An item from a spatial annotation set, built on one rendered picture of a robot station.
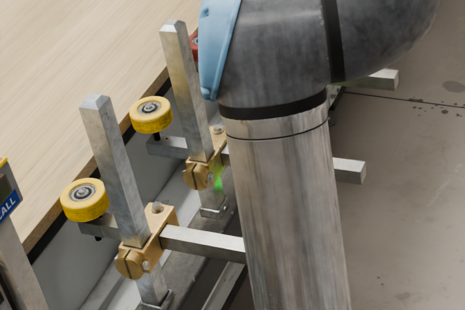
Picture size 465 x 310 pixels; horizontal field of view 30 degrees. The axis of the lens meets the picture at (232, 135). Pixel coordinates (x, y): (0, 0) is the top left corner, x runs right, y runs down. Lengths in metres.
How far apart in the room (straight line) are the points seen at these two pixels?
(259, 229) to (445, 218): 1.77
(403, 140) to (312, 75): 2.09
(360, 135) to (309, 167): 2.09
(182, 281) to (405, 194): 1.29
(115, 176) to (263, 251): 0.45
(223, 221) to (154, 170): 0.27
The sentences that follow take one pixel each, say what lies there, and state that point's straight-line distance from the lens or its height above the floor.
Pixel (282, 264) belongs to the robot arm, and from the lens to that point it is 0.93.
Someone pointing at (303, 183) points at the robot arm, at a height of 1.23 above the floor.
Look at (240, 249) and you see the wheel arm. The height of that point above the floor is 0.85.
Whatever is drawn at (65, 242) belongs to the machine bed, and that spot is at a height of 0.77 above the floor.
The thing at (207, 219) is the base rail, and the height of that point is 0.70.
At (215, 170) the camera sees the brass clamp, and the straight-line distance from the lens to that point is 1.62.
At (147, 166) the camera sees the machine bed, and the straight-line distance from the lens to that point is 1.85.
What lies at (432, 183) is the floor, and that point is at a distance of 2.78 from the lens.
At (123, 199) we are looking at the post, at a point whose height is 0.97.
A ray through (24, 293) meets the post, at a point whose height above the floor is 1.02.
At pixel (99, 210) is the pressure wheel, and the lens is 1.49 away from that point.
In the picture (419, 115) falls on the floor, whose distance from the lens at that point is 3.06.
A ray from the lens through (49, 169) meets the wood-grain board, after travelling 1.59.
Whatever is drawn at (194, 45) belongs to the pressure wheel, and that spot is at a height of 0.91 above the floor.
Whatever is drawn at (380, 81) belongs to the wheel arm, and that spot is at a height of 0.85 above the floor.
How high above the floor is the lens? 1.81
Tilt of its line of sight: 36 degrees down
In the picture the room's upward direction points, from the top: 12 degrees counter-clockwise
